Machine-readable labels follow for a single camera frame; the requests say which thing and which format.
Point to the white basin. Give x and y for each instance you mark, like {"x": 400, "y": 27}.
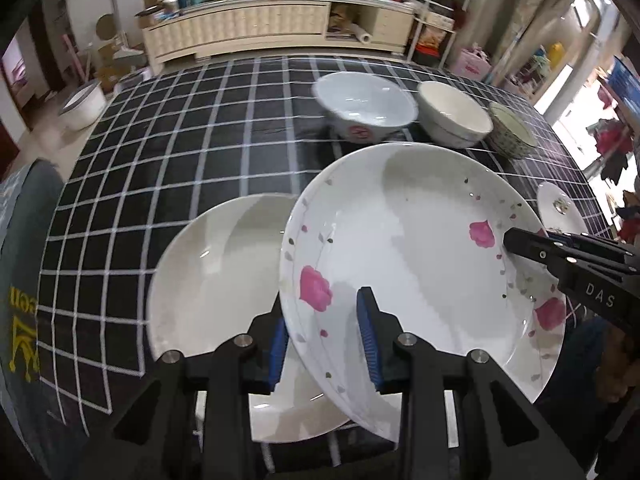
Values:
{"x": 82, "y": 110}

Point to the hanging dark clothes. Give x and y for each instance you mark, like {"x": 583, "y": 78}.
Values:
{"x": 612, "y": 155}

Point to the white metal shelf rack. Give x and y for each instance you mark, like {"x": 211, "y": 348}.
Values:
{"x": 440, "y": 19}

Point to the pink bag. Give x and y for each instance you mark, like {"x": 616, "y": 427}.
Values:
{"x": 470, "y": 65}

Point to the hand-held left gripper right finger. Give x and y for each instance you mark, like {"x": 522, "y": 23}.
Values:
{"x": 370, "y": 340}

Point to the plain white plate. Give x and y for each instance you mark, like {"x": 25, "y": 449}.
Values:
{"x": 215, "y": 280}

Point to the pink flower white plate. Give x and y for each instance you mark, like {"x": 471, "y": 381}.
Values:
{"x": 410, "y": 240}

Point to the grey cushion yellow print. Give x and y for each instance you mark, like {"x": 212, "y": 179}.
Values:
{"x": 30, "y": 260}

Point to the white floor mop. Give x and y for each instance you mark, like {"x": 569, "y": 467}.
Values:
{"x": 131, "y": 53}

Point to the cream tufted cabinet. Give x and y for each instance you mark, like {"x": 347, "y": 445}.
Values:
{"x": 240, "y": 25}

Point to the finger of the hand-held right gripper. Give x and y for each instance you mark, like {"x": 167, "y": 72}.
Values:
{"x": 585, "y": 242}
{"x": 525, "y": 246}

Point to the white paper roll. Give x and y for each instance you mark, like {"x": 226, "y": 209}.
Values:
{"x": 361, "y": 32}

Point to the black red storage box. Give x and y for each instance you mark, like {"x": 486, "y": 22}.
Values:
{"x": 425, "y": 54}

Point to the white bowl blue lines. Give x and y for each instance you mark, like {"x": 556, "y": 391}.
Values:
{"x": 450, "y": 105}

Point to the large white bowl red mark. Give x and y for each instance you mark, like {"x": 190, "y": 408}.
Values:
{"x": 360, "y": 97}

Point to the bird print white plate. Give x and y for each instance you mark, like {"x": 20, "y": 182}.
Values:
{"x": 570, "y": 220}

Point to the cardboard boxes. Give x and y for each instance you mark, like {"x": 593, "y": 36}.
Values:
{"x": 110, "y": 70}

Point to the black white checkered tablecloth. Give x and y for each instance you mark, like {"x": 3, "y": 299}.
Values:
{"x": 200, "y": 135}

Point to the patterned bowl dark rim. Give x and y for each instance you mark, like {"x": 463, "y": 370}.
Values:
{"x": 510, "y": 127}

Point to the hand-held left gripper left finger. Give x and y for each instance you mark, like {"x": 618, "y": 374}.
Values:
{"x": 277, "y": 355}

